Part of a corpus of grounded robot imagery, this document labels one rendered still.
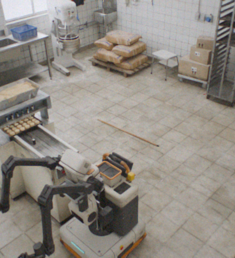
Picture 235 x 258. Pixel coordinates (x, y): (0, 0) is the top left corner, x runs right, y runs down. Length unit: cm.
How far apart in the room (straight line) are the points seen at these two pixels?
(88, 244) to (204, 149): 234
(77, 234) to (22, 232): 76
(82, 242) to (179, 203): 131
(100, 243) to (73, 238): 28
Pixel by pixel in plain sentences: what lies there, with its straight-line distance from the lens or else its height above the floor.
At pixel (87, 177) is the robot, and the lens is 266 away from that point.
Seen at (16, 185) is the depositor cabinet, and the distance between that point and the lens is 410.
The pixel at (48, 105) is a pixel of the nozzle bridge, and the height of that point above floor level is 107.
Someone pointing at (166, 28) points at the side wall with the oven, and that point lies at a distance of 718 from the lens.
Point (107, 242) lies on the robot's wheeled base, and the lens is 332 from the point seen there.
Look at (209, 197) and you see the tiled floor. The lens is 420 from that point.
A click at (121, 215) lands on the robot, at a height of 60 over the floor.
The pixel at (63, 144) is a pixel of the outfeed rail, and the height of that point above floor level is 89.
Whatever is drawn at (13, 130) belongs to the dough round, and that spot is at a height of 91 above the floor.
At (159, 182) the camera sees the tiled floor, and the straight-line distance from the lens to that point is 430.
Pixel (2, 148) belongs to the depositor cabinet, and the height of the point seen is 81.
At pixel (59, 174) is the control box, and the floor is 76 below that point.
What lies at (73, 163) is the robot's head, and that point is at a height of 128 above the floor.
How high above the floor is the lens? 292
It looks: 35 degrees down
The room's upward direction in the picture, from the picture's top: 2 degrees counter-clockwise
